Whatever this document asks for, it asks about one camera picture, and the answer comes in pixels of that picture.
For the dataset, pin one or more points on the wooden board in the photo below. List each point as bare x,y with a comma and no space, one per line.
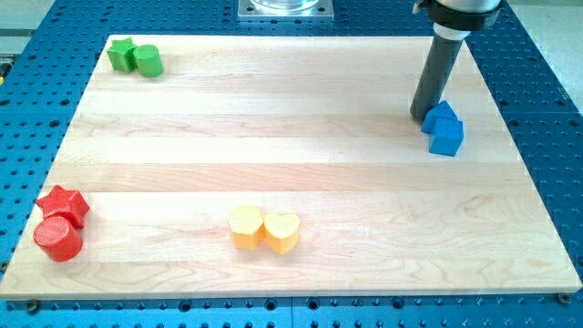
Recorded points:
315,126

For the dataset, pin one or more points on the yellow heart block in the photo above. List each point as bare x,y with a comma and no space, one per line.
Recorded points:
281,231

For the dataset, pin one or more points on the yellow hexagon block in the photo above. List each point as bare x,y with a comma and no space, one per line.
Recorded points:
246,226

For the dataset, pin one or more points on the blue cube block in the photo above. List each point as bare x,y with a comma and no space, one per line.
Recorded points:
446,137

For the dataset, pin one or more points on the blue pentagon block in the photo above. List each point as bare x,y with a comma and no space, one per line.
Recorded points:
441,110

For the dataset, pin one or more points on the green cylinder block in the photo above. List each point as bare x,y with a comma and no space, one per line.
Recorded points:
148,60

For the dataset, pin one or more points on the green star block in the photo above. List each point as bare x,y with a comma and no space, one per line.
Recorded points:
120,54

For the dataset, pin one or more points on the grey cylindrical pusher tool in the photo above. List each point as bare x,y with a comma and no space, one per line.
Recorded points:
438,66

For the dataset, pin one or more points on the red star block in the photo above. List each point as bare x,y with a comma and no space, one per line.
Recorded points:
68,204

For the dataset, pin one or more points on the red cylinder block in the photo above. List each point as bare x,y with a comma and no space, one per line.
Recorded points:
58,238

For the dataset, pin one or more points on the blue perforated table plate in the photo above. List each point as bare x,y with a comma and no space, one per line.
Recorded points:
46,82

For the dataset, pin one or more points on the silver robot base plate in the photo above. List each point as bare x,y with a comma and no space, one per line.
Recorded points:
256,10

